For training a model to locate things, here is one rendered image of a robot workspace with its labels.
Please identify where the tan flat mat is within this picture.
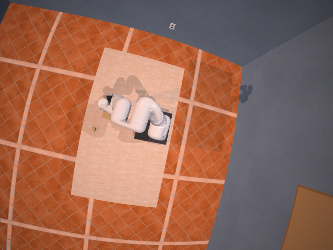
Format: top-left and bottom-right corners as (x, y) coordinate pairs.
(102, 112), (111, 120)

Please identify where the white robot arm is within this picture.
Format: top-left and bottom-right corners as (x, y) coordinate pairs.
(98, 93), (171, 141)

